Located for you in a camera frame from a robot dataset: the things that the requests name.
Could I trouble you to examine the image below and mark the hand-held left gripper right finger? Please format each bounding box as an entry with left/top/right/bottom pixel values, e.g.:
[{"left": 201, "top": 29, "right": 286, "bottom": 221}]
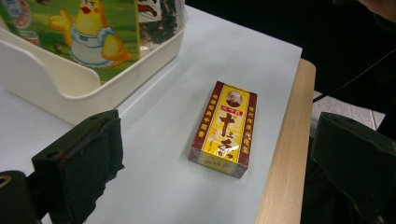
[{"left": 311, "top": 111, "right": 396, "bottom": 224}]

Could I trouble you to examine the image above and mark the black cable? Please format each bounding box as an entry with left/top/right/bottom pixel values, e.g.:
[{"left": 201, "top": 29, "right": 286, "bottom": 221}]
[{"left": 312, "top": 48, "right": 396, "bottom": 104}]

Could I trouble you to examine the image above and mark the yellow and red seasoning box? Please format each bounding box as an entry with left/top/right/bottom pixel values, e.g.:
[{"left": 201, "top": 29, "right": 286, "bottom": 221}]
[{"left": 187, "top": 80, "right": 259, "bottom": 180}]

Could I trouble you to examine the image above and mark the clear bag of dried seaweed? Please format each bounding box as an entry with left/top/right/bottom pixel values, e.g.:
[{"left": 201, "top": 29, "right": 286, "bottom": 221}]
[{"left": 136, "top": 0, "right": 190, "bottom": 59}]

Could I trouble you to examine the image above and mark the cream plastic storage box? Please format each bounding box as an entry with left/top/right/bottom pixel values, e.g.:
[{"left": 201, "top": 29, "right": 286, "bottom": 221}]
[{"left": 0, "top": 27, "right": 185, "bottom": 126}]

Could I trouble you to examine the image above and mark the yellow green seasoning bag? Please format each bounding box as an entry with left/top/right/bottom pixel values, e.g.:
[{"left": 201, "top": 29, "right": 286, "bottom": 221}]
[{"left": 0, "top": 0, "right": 141, "bottom": 85}]

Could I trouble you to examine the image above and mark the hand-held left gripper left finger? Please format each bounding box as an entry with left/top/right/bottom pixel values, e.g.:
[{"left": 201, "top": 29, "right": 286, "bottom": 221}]
[{"left": 31, "top": 108, "right": 125, "bottom": 224}]

